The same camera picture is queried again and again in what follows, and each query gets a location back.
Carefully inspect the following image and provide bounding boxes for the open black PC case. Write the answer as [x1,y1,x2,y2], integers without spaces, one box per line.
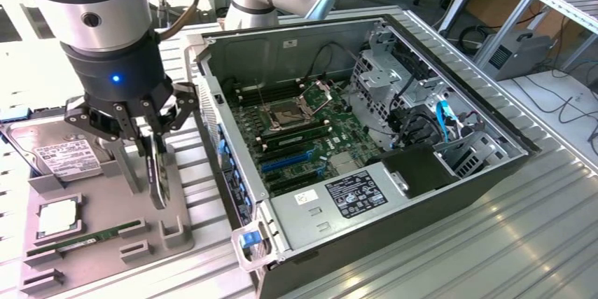
[180,13,543,299]

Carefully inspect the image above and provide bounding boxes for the silver power supply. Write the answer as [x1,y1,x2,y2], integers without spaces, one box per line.
[255,167,415,261]

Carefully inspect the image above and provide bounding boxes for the silver CPU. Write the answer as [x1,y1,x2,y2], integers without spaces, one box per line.
[37,200,79,233]

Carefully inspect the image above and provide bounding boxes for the thin metal locking lever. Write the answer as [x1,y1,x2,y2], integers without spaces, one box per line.
[254,77,272,111]

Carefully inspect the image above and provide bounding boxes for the silver finned heatsink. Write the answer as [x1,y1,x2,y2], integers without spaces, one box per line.
[328,153,364,176]

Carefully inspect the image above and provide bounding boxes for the CPU socket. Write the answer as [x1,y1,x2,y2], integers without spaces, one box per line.
[266,102,308,129]

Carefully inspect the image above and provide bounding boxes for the hard drive in blue caddy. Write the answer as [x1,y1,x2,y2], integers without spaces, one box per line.
[0,104,69,128]

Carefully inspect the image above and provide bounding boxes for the black plastic air shroud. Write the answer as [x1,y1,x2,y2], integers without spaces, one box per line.
[366,144,463,200]

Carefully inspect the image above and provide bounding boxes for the small silver disk bay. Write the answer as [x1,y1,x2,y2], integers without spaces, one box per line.
[431,130,505,180]

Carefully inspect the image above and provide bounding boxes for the green RAM stick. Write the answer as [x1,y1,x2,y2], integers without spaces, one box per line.
[27,220,142,257]

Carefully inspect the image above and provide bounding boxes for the black RAM slot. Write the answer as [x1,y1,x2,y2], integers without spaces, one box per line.
[238,88,304,102]
[238,83,303,97]
[239,92,304,106]

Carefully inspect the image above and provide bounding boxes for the blue case latch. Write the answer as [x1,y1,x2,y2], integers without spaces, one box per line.
[238,231,260,248]

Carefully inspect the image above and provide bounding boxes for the black graphics card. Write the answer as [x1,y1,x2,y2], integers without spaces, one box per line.
[139,125,174,211]

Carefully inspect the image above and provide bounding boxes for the silver hard disk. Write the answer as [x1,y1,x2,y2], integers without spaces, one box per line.
[0,116,116,183]

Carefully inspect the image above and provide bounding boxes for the aluminium profile frame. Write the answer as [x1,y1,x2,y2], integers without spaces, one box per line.
[474,0,598,72]

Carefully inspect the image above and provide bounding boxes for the metal socket cover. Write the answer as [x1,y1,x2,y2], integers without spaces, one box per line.
[298,79,336,115]

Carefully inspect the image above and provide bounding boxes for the long black expansion slot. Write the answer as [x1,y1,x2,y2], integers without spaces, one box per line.
[259,144,314,162]
[266,169,323,190]
[272,179,326,197]

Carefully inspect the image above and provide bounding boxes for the blue data wire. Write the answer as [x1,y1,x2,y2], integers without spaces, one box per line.
[434,100,458,145]

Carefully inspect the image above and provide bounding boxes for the grey box machine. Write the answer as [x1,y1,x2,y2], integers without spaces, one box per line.
[485,31,555,81]

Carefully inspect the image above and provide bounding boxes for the grey parts rack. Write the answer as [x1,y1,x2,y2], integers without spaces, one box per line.
[17,130,196,296]

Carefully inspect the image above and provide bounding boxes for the green motherboard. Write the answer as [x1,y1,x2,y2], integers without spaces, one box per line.
[227,77,390,199]

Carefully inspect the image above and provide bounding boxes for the black installed RAM stick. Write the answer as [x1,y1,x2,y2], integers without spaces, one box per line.
[263,132,316,153]

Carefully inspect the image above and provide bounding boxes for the black wire bundle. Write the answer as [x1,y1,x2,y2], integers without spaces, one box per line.
[385,108,443,148]

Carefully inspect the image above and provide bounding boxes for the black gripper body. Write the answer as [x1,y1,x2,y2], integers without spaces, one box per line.
[60,31,174,107]

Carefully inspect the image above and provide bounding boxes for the silver perforated disk bay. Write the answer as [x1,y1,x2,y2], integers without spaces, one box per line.
[348,20,454,149]

